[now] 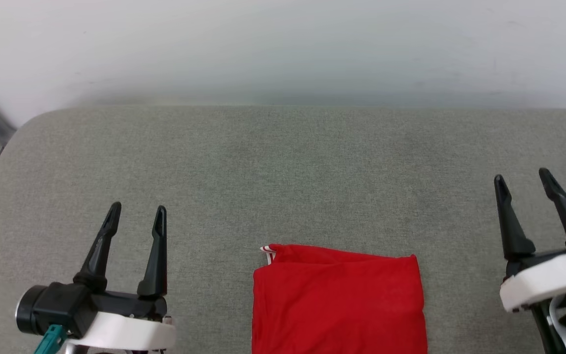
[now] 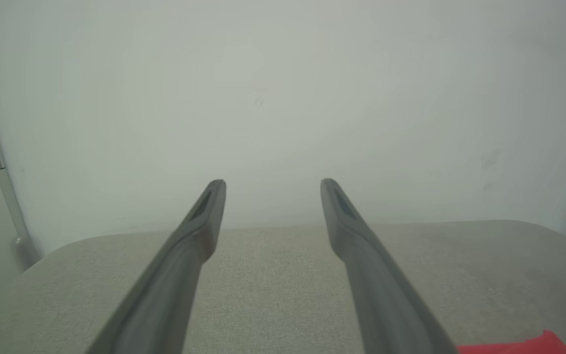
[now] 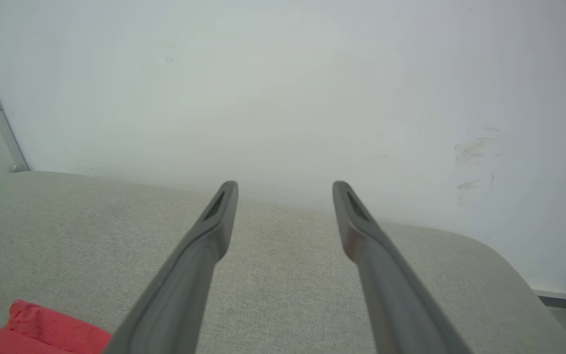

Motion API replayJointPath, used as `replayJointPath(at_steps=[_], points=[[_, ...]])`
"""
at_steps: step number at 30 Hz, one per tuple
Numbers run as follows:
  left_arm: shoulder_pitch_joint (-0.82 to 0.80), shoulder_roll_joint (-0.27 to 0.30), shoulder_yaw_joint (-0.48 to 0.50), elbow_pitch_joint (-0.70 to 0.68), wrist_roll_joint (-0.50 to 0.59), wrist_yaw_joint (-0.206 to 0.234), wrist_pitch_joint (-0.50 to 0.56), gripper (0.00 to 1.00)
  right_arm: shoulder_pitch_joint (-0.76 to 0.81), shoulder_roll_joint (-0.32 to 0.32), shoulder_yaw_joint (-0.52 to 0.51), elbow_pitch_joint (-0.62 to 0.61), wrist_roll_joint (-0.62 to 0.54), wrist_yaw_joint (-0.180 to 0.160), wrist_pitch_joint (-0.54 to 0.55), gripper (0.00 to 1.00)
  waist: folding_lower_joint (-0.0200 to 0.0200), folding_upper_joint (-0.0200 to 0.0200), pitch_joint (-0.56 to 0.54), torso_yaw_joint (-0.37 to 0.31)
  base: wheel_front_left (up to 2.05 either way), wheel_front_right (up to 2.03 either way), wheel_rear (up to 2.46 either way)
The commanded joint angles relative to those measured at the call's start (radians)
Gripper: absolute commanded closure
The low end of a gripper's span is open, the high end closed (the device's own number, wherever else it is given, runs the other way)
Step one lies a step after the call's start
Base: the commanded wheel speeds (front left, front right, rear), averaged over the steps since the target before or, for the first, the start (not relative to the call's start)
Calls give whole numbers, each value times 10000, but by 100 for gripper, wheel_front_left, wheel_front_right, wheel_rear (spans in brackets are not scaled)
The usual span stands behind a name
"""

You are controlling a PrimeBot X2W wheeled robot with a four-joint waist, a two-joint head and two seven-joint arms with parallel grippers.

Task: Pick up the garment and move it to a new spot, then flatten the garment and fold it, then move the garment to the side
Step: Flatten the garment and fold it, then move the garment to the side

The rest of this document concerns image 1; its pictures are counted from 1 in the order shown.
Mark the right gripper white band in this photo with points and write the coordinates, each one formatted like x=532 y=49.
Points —
x=548 y=280

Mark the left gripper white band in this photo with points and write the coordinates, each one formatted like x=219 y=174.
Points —
x=126 y=332

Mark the red white trimmed garment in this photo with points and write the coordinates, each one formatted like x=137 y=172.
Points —
x=337 y=305

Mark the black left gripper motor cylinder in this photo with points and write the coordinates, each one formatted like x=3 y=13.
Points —
x=30 y=309

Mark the grey fabric sofa cushion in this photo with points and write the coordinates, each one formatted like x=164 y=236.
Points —
x=288 y=172

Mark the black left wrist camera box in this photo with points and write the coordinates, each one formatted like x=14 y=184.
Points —
x=67 y=307

